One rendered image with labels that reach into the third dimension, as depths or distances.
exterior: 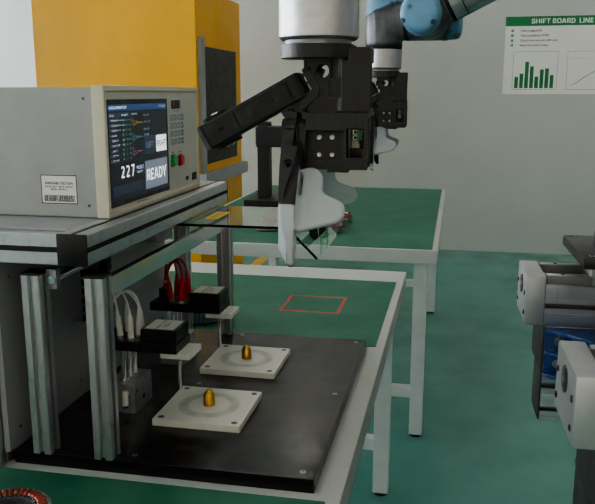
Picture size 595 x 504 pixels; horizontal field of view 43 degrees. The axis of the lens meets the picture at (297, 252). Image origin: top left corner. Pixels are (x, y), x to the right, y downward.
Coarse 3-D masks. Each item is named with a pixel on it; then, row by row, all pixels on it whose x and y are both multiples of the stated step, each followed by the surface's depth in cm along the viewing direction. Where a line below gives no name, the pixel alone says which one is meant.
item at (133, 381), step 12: (120, 372) 135; (132, 372) 135; (144, 372) 135; (120, 384) 130; (132, 384) 130; (144, 384) 134; (120, 396) 130; (132, 396) 130; (144, 396) 134; (120, 408) 131; (132, 408) 130
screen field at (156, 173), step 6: (150, 162) 135; (156, 162) 137; (162, 162) 140; (150, 168) 135; (156, 168) 137; (162, 168) 140; (150, 174) 135; (156, 174) 137; (162, 174) 140; (150, 180) 135; (156, 180) 138; (162, 180) 140; (150, 186) 135; (156, 186) 138
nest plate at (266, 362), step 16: (224, 352) 158; (240, 352) 158; (256, 352) 158; (272, 352) 158; (288, 352) 159; (208, 368) 149; (224, 368) 149; (240, 368) 149; (256, 368) 149; (272, 368) 149
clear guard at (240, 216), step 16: (224, 208) 164; (240, 208) 164; (256, 208) 164; (272, 208) 164; (192, 224) 145; (208, 224) 144; (224, 224) 144; (240, 224) 144; (256, 224) 144; (272, 224) 144; (304, 240) 143; (320, 240) 151
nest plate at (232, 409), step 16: (176, 400) 133; (192, 400) 133; (224, 400) 133; (240, 400) 133; (256, 400) 133; (160, 416) 127; (176, 416) 127; (192, 416) 127; (208, 416) 127; (224, 416) 127; (240, 416) 127
